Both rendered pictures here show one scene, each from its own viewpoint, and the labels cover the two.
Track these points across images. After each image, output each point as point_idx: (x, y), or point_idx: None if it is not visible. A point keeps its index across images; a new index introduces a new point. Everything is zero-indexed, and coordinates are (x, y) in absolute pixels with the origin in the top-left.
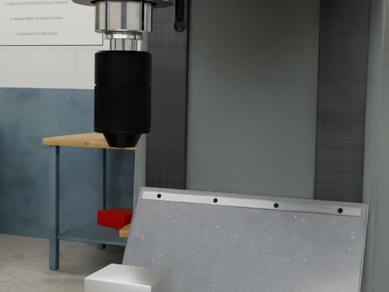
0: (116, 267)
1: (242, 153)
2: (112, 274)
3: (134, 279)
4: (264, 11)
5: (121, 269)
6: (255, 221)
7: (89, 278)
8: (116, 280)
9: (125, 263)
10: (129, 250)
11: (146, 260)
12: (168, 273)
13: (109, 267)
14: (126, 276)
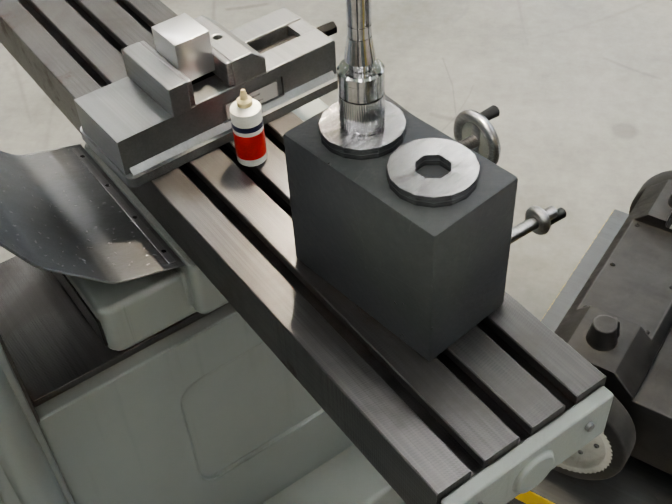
0: (178, 38)
1: None
2: (190, 30)
3: (185, 21)
4: None
5: (178, 35)
6: None
7: (206, 29)
8: (196, 22)
9: (15, 251)
10: (4, 244)
11: (0, 235)
12: (159, 23)
13: (182, 39)
14: (185, 25)
